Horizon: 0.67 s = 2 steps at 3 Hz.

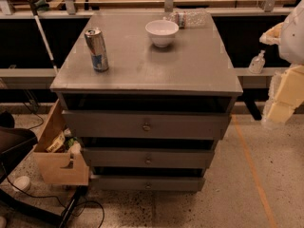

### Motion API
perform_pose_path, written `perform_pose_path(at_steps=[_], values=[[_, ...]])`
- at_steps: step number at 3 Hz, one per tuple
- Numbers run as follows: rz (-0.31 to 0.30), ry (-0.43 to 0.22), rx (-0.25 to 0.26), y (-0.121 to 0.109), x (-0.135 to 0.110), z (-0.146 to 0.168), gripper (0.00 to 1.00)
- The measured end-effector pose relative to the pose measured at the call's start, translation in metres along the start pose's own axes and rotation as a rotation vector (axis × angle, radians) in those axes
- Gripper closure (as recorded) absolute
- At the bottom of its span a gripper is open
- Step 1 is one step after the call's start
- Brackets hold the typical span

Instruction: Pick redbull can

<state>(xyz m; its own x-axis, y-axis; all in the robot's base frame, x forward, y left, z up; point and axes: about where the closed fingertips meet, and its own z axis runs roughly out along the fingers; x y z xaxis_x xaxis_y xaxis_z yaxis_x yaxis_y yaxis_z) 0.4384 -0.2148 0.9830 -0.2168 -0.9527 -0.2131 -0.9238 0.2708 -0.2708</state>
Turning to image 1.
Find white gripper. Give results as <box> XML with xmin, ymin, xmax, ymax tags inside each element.
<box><xmin>259</xmin><ymin>0</ymin><xmax>304</xmax><ymax>124</ymax></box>

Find silver blue redbull can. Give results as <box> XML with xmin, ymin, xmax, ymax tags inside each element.
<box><xmin>85</xmin><ymin>28</ymin><xmax>109</xmax><ymax>72</ymax></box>

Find hand sanitizer pump bottle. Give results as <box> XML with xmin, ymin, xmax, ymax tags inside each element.
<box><xmin>248</xmin><ymin>50</ymin><xmax>265</xmax><ymax>74</ymax></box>

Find clear plastic water bottle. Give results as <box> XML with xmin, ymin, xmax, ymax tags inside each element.
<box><xmin>163</xmin><ymin>9</ymin><xmax>208</xmax><ymax>29</ymax></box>

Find white ceramic bowl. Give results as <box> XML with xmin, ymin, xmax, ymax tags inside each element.
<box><xmin>145</xmin><ymin>20</ymin><xmax>179</xmax><ymax>48</ymax></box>

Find grey drawer cabinet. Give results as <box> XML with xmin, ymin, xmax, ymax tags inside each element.
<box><xmin>50</xmin><ymin>11</ymin><xmax>242</xmax><ymax>178</ymax></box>

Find top grey drawer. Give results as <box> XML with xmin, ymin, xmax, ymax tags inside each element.
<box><xmin>62</xmin><ymin>110</ymin><xmax>231</xmax><ymax>140</ymax></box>

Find grey drawer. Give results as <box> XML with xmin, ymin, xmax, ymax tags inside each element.
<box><xmin>62</xmin><ymin>110</ymin><xmax>231</xmax><ymax>140</ymax></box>
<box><xmin>83</xmin><ymin>147</ymin><xmax>214</xmax><ymax>168</ymax></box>
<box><xmin>90</xmin><ymin>175</ymin><xmax>205</xmax><ymax>192</ymax></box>

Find middle grey drawer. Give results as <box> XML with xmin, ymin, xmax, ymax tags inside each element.
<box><xmin>83</xmin><ymin>147</ymin><xmax>214</xmax><ymax>168</ymax></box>

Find bottom grey drawer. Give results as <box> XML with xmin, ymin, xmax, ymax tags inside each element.
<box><xmin>90</xmin><ymin>175</ymin><xmax>205</xmax><ymax>192</ymax></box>

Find snack packages in crate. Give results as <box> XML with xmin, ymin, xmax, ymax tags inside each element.
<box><xmin>46</xmin><ymin>128</ymin><xmax>82</xmax><ymax>154</ymax></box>

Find wooden crate box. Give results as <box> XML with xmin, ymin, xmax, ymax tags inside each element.
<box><xmin>33</xmin><ymin>101</ymin><xmax>89</xmax><ymax>186</ymax></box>

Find white stick pole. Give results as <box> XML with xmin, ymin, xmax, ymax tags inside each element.
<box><xmin>27</xmin><ymin>0</ymin><xmax>58</xmax><ymax>75</ymax></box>

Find black office chair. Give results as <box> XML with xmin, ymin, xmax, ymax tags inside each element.
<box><xmin>0</xmin><ymin>110</ymin><xmax>88</xmax><ymax>228</ymax></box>

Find white round floor cap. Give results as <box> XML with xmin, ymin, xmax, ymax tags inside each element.
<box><xmin>13</xmin><ymin>176</ymin><xmax>31</xmax><ymax>192</ymax></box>

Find black floor cable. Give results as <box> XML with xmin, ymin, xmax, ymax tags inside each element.
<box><xmin>0</xmin><ymin>161</ymin><xmax>105</xmax><ymax>228</ymax></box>

